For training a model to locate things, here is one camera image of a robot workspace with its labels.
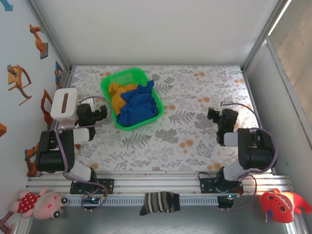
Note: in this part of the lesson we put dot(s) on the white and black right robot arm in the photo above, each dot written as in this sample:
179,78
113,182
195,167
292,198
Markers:
256,151

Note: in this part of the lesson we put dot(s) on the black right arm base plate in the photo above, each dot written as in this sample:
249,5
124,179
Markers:
207,186

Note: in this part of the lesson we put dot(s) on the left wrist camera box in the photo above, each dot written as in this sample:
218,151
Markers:
89,103

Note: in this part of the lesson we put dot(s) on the floral print tablecloth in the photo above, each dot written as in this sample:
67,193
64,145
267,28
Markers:
182,146

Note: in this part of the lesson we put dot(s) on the blue t-shirt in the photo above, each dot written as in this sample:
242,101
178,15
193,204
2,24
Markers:
137,107

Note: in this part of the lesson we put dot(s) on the aluminium rail base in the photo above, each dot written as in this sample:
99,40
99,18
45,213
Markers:
158,180

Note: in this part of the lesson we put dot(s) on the orange block wall sticker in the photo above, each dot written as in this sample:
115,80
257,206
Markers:
2,130

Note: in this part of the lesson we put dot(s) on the black and white striped sock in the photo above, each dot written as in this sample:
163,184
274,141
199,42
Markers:
159,202

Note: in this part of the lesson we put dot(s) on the orange-yellow garment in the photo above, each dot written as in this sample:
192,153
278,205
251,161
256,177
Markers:
117,97

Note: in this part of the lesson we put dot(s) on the small brown panda plush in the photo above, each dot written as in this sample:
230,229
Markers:
77,146

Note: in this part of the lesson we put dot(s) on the aluminium frame post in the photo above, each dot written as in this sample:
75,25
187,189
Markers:
48,36
265,36

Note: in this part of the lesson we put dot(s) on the white tissue box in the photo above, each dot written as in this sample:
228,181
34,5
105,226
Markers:
61,102

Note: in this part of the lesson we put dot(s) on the pink pig plush toy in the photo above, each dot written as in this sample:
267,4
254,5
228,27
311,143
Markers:
46,203

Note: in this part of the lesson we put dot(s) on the red fish plush toy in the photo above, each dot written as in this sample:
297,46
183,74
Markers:
278,204

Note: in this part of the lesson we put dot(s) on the green plastic mesh basket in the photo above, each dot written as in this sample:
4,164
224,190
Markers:
122,75

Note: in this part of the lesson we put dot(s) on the blue and orange wall sticker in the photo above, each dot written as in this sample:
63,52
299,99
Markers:
58,73

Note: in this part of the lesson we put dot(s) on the orange claw machine wall sticker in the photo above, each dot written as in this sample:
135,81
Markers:
14,78

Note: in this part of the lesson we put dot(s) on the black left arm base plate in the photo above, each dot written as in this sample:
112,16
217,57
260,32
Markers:
107,186

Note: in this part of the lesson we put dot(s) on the small black controller board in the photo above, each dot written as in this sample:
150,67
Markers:
91,201
226,201

